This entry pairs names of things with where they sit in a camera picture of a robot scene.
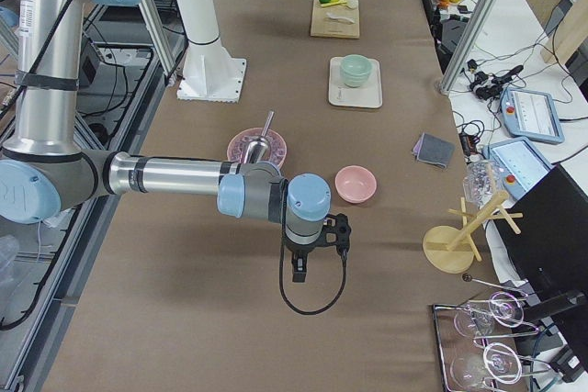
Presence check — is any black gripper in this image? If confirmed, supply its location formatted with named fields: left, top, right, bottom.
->
left=282, top=213, right=352, bottom=283

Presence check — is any small pink bowl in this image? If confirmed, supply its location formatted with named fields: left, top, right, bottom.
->
left=334, top=165, right=378, bottom=204

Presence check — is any white ceramic spoon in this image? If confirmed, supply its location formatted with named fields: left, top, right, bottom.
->
left=326, top=12, right=356, bottom=25

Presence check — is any large pink ice bowl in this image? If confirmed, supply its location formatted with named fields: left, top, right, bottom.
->
left=226, top=128, right=288, bottom=169

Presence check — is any mint green bowl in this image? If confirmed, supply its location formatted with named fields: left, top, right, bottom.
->
left=340, top=54, right=372, bottom=87

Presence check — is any metal ice scoop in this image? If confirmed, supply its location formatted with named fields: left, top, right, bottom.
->
left=241, top=110, right=275, bottom=163

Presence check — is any wooden cup tree stand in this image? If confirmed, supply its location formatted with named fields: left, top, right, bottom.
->
left=422, top=166, right=524, bottom=274

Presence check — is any grey purple folded cloth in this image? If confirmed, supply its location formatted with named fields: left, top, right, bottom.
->
left=413, top=133, right=455, bottom=169

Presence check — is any cream rabbit tray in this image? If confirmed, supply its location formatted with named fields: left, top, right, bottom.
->
left=328, top=57, right=383, bottom=109

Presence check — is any clear wine glass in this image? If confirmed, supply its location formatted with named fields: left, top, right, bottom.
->
left=449, top=342, right=523, bottom=391
left=454, top=291, right=524, bottom=338

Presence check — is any bamboo cutting board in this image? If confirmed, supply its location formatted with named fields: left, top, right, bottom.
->
left=310, top=0, right=360, bottom=39

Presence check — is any blue teach pendant near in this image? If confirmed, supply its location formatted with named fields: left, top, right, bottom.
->
left=482, top=137, right=553, bottom=200

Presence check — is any blue teach pendant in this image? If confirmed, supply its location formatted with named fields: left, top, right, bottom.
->
left=482, top=137, right=553, bottom=200
left=501, top=87, right=565, bottom=144

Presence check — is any black computer monitor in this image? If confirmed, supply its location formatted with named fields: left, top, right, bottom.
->
left=505, top=165, right=587, bottom=300

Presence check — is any yellow plastic knife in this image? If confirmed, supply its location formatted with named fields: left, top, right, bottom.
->
left=319, top=0, right=348, bottom=7

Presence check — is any blue teach pendant far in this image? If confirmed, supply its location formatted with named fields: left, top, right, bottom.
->
left=501, top=87, right=565, bottom=144

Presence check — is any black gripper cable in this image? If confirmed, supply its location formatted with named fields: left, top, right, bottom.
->
left=278, top=244, right=348, bottom=316

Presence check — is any metal wire glass rack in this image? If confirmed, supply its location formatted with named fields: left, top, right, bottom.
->
left=431, top=287, right=552, bottom=391

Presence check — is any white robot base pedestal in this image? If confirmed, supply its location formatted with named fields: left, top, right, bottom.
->
left=176, top=0, right=246, bottom=103

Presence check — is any aluminium frame post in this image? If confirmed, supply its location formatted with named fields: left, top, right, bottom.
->
left=438, top=0, right=497, bottom=95

